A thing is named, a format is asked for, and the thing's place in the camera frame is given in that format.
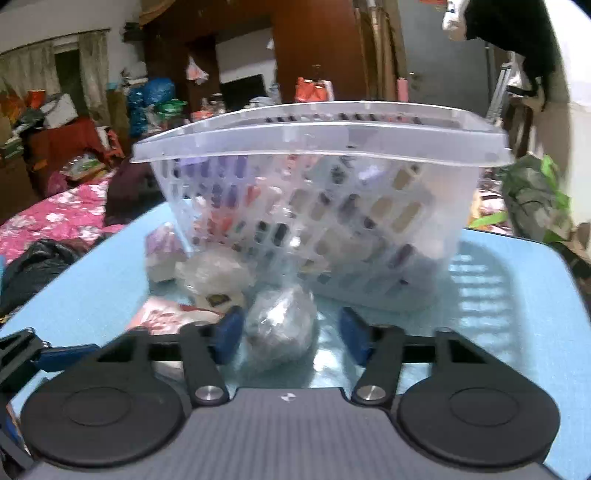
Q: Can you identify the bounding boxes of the bagged box with black labels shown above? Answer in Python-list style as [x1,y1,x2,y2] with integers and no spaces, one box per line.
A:
[174,245,256,312]

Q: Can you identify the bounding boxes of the metal crutches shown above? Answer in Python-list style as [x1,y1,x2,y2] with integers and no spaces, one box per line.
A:
[486,62,521,124]

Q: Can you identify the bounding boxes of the white hoodie with blue letters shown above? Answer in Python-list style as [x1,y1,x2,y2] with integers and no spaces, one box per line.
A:
[442,0,470,42]

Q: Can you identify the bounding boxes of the translucent white plastic basket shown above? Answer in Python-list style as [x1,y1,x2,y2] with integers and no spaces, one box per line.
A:
[132,101,512,311]

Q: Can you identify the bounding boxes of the dark red wooden wardrobe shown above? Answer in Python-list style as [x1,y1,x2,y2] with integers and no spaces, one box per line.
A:
[141,1,369,109]

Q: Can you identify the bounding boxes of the pink floral blanket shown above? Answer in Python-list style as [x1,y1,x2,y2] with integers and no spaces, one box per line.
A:
[0,173,124,264]

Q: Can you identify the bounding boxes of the clear plastic bag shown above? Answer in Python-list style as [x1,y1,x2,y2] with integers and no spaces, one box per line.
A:
[243,283,318,370]

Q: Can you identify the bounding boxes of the black hanging garment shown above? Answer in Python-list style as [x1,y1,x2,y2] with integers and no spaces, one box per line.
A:
[464,0,557,111]

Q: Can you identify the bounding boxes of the pink red flat pack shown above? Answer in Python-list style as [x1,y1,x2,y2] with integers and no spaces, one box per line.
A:
[127,296,223,335]

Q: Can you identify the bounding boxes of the grey metal door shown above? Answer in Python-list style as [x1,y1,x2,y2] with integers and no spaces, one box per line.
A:
[398,1,490,116]

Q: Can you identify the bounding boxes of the orange white hanging bag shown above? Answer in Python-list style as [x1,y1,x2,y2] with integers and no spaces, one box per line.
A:
[294,77,335,103]

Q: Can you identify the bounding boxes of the green plastic bag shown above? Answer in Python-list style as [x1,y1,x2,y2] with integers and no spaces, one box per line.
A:
[468,154,573,244]

